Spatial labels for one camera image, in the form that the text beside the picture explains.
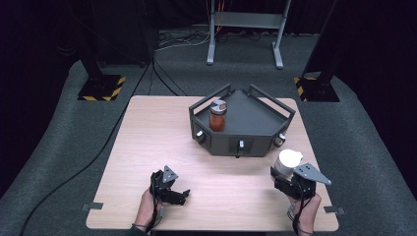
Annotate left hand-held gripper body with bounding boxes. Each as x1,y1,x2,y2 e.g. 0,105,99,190
149,164,185,207

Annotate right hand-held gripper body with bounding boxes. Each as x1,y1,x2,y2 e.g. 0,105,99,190
273,162,332,202

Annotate white jar with white lid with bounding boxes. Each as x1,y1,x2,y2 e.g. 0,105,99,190
273,148,304,181

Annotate dark grey corner rack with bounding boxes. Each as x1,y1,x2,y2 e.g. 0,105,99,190
188,83,297,159

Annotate glass spice jar orange powder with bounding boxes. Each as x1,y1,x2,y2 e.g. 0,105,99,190
208,98,228,133

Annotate person's right hand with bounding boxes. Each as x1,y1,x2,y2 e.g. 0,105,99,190
287,192,323,236

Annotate person's left hand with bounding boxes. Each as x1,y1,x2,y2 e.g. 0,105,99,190
133,188,165,231

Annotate grey tape piece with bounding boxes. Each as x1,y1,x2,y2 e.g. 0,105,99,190
324,206,346,215
81,202,104,211

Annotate black base with hazard tape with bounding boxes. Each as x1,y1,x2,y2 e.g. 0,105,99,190
293,76,340,103
77,74,127,102

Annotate grey metal stand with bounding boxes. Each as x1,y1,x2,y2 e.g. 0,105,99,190
206,0,292,70

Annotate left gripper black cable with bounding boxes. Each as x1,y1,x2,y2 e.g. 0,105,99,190
145,196,162,234

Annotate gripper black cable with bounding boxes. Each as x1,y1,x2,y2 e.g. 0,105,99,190
292,188,313,236
145,196,162,234

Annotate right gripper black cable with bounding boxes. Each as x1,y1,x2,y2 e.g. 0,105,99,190
292,188,313,236

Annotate long black floor cable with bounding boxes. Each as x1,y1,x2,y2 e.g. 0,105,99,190
19,60,155,236

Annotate black post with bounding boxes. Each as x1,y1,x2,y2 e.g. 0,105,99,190
300,0,353,83
73,0,104,80

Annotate bundle of floor cables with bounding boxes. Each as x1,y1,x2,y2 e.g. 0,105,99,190
154,29,211,52

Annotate orange hanging cables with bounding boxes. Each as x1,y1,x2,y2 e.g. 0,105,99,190
214,0,230,33

